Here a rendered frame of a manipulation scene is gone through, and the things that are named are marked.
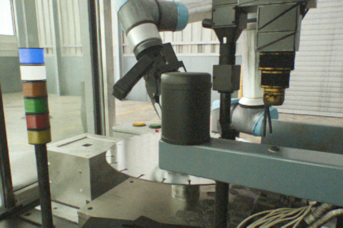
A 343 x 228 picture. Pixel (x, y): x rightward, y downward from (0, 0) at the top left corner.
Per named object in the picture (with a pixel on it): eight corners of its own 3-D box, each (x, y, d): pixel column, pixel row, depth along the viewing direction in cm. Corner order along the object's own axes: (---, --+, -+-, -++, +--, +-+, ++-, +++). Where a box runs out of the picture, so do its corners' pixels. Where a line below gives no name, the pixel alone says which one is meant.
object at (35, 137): (23, 143, 59) (21, 128, 59) (42, 137, 63) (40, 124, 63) (38, 146, 57) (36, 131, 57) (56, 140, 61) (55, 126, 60)
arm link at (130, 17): (149, -16, 70) (118, -21, 65) (165, 23, 68) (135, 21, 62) (134, 6, 76) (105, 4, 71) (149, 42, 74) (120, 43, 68)
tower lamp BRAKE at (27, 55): (14, 63, 56) (12, 47, 55) (35, 63, 60) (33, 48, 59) (30, 63, 54) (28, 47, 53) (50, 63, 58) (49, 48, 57)
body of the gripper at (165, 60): (192, 82, 63) (172, 36, 65) (157, 92, 60) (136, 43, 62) (181, 96, 70) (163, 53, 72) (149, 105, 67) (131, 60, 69)
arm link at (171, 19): (164, 5, 83) (132, 2, 76) (192, -1, 75) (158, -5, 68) (165, 33, 85) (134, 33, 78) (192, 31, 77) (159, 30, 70)
